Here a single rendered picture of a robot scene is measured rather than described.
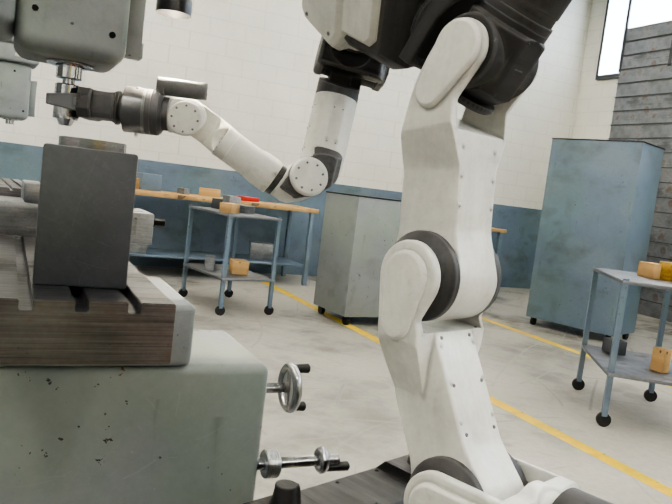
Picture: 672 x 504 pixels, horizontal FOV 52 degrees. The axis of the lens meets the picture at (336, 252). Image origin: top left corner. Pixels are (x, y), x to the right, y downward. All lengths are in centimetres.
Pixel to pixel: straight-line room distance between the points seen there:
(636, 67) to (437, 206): 934
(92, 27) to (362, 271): 463
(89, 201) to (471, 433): 65
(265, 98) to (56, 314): 763
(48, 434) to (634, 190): 609
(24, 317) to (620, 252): 633
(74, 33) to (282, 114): 722
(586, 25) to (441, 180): 1029
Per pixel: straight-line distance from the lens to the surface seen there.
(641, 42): 1045
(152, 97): 138
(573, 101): 1107
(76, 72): 143
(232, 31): 841
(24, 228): 154
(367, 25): 120
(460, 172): 106
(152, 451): 142
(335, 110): 142
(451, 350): 110
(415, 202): 111
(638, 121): 1015
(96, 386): 135
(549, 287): 720
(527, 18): 107
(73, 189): 97
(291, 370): 160
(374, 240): 580
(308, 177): 135
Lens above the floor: 113
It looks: 5 degrees down
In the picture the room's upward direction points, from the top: 7 degrees clockwise
